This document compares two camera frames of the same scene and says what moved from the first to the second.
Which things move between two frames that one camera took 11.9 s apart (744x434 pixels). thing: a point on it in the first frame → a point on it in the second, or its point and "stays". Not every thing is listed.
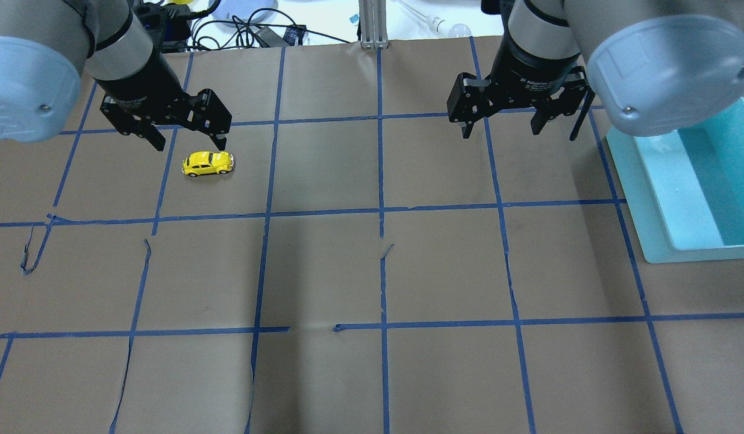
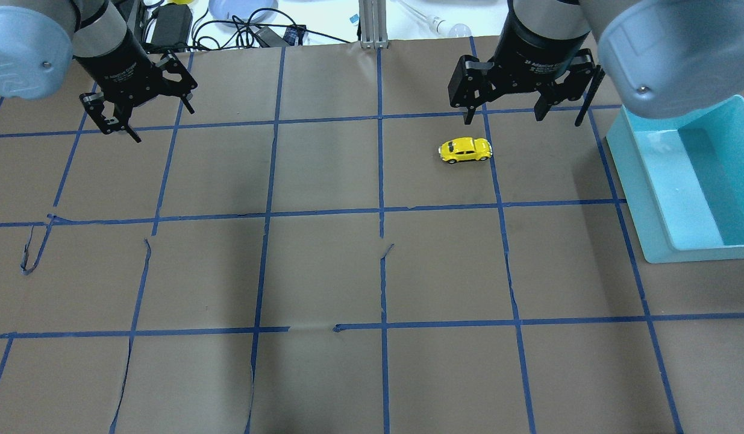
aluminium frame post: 373,24 stays
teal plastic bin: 692,192 stays
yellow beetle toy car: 205,163 → 465,149
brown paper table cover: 348,263 stays
